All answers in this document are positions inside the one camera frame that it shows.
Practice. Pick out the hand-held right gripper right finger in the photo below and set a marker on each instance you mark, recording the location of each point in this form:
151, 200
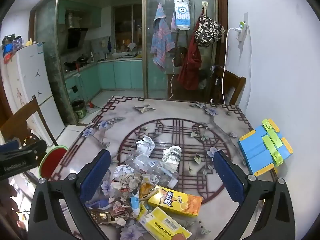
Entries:
228, 177

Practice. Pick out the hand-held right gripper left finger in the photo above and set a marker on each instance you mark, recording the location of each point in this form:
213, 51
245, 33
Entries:
96, 172

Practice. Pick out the printed paper ball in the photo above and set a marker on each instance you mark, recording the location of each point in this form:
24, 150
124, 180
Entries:
123, 177

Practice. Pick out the crushed clear bottle blue print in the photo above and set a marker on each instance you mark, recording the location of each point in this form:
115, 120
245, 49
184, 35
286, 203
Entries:
132, 161

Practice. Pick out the wooden chair carved back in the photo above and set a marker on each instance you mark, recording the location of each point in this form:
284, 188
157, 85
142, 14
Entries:
21, 123

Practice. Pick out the blue folding stool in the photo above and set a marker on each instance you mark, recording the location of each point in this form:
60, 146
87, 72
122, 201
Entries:
262, 150

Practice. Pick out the brown foil wrapper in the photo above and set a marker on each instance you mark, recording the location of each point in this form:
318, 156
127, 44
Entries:
102, 216

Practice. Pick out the blue white small wrapper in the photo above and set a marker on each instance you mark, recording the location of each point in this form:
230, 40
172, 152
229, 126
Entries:
135, 203

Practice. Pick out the orange plastic wrapper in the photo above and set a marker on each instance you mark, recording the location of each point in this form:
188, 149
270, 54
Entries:
147, 190

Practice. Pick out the crumpled white paper ball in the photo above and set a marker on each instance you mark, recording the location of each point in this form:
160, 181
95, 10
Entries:
145, 146

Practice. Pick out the orange drink carton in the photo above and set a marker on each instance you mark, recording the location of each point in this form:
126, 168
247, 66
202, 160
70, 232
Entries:
175, 201

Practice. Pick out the crushed paper cup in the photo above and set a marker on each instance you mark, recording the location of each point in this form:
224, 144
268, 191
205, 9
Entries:
172, 156

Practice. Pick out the clear bottle white label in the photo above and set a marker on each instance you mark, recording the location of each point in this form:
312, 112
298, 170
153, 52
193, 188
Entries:
160, 171

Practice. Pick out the dark kitchen waste bin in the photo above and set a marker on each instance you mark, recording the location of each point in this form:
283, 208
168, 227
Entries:
78, 108

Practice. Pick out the white refrigerator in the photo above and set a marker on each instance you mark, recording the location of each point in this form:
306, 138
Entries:
31, 80

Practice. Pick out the yellow medicine box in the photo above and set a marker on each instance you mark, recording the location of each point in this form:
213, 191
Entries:
160, 223

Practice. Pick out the wooden chair plain back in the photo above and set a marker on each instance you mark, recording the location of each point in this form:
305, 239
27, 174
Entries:
231, 85

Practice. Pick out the green kitchen cabinets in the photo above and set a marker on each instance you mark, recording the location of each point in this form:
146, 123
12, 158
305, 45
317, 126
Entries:
117, 75

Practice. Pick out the items atop refrigerator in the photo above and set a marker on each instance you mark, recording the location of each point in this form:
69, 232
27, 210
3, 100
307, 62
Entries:
11, 47

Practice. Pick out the red hanging garment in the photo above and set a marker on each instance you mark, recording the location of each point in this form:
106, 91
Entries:
191, 66

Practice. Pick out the brown hanging bag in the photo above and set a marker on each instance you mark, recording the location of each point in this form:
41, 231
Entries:
180, 55

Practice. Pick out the black range hood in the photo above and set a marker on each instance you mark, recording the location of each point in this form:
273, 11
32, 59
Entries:
75, 38

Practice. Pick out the plaid hanging cloth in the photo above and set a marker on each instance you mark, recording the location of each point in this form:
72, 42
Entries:
161, 42

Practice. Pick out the letter patterned hanging bag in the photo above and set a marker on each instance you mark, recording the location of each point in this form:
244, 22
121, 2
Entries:
208, 30

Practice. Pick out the white blue plastic bag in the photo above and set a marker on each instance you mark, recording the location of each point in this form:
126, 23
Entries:
181, 15

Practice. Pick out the white wall charger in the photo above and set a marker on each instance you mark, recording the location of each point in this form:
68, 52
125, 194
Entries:
241, 31

